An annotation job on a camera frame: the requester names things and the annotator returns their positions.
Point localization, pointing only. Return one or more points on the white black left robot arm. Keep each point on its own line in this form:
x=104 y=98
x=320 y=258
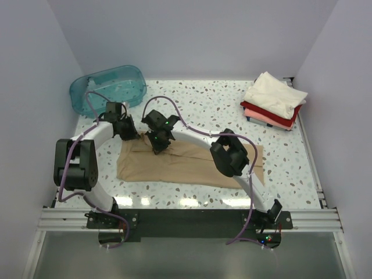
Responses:
x=75 y=169

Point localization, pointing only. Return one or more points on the teal transparent plastic bin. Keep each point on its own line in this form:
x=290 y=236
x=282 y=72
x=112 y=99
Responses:
x=120 y=84

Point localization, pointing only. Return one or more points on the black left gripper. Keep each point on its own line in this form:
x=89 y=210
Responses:
x=128 y=131

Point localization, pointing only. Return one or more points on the metal corner bracket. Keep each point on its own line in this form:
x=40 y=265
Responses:
x=288 y=79

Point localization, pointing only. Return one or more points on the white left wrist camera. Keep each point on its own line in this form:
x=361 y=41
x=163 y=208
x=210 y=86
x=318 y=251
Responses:
x=125 y=106

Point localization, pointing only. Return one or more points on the pink folded t shirt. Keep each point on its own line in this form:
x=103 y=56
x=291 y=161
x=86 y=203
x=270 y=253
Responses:
x=264 y=120

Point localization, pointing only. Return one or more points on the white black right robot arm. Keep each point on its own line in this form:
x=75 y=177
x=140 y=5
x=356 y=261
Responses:
x=229 y=156

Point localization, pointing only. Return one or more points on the beige t shirt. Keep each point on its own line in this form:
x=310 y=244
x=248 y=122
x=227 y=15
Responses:
x=181 y=163

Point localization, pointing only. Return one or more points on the aluminium front rail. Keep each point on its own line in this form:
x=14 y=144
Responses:
x=294 y=220

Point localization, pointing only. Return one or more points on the cream folded t shirt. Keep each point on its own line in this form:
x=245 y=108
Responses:
x=274 y=96

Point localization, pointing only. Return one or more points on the red folded t shirt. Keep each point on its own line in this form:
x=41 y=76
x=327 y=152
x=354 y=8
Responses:
x=281 y=120

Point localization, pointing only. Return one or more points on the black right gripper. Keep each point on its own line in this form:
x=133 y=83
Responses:
x=158 y=140

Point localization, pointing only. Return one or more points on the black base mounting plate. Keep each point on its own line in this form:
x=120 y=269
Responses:
x=186 y=223

